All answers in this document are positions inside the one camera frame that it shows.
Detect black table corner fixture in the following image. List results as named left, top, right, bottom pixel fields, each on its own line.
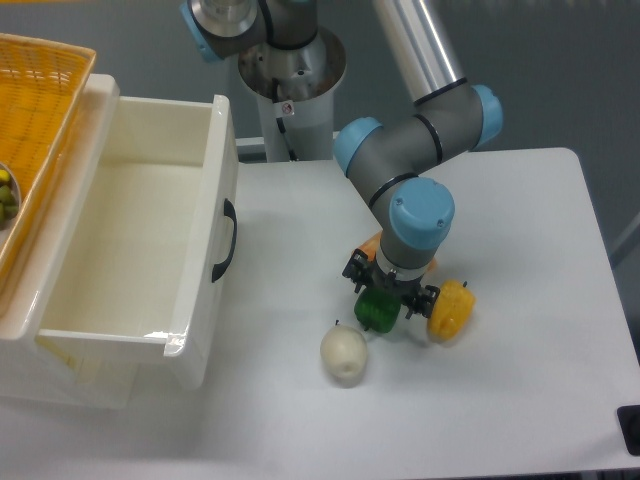
left=616, top=405, right=640, bottom=457

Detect yellow bell pepper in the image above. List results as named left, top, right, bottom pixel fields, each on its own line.
left=426, top=279, right=476, bottom=342

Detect yellow woven basket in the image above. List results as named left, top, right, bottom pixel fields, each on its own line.
left=1, top=33, right=96, bottom=286

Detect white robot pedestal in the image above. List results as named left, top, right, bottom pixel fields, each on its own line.
left=238, top=27, right=346, bottom=162

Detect bowl of green fruit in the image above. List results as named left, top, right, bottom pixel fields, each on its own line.
left=1, top=164, right=22, bottom=230

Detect white open drawer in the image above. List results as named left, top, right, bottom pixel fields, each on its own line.
left=39, top=95, right=239, bottom=389

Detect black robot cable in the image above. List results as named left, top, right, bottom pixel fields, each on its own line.
left=272, top=78, right=300, bottom=162

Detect green bell pepper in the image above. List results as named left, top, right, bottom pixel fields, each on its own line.
left=354, top=287, right=401, bottom=334

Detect black drawer handle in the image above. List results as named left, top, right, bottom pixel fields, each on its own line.
left=211, top=198, right=238, bottom=284

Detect white drawer cabinet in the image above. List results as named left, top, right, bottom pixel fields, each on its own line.
left=0, top=74, right=141, bottom=411

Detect white metal frame bracket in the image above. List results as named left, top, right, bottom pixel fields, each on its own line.
left=456, top=122, right=482, bottom=153

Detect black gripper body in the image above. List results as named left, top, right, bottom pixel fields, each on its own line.
left=369, top=249, right=433, bottom=301

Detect white pear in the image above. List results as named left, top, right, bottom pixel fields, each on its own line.
left=320, top=323, right=369, bottom=387

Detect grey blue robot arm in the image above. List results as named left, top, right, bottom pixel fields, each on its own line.
left=180, top=1, right=503, bottom=317

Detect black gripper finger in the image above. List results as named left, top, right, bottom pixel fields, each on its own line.
left=342, top=249, right=373, bottom=293
left=402, top=285, right=441, bottom=320

